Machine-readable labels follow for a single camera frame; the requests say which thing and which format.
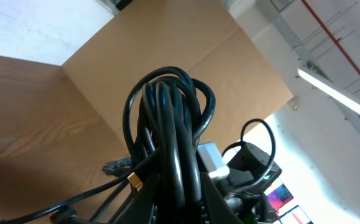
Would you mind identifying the black right camera cable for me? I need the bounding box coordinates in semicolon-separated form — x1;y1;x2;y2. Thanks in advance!
221;118;277;190

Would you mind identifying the ceiling fluorescent light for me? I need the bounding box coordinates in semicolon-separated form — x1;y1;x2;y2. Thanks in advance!
297;67;360;115

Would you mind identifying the brown cardboard panel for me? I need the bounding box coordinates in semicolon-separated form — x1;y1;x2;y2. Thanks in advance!
62;0;292;149

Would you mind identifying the red ceiling pipe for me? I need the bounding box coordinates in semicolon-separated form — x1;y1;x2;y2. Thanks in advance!
301;0;360;76

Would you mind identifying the colourful monitor screen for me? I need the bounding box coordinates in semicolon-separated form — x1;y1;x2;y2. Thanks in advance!
264;178;313;224

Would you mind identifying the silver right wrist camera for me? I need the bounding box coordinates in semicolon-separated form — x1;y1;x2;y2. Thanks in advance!
198;142;230;181

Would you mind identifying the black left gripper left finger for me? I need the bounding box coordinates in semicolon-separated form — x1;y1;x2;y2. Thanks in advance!
113;183;155;224

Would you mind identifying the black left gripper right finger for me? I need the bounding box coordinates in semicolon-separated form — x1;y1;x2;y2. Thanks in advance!
200;172;243;224

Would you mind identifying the black cable bundle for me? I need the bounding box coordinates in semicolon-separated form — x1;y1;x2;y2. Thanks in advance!
0;66;217;224

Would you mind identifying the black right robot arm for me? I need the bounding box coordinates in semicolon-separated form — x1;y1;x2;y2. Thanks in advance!
216;141;282;223

